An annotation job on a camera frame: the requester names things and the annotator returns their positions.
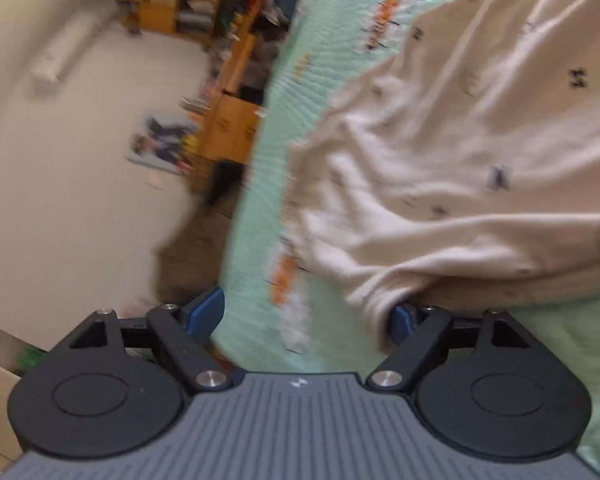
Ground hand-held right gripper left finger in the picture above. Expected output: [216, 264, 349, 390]
[55, 286, 233, 391]

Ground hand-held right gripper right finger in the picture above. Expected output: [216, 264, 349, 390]
[367, 302, 538, 390]

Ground beige smiley print pants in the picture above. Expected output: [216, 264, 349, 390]
[287, 0, 600, 356]

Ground brown padded jacket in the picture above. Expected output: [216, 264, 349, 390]
[152, 190, 246, 301]

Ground green quilted bee bedspread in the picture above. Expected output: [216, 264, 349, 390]
[212, 0, 600, 461]

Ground wooden desk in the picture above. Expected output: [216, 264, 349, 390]
[190, 35, 271, 196]

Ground white air conditioner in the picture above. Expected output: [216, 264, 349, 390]
[30, 12, 106, 86]

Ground wall poster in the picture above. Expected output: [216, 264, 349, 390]
[127, 115, 201, 176]

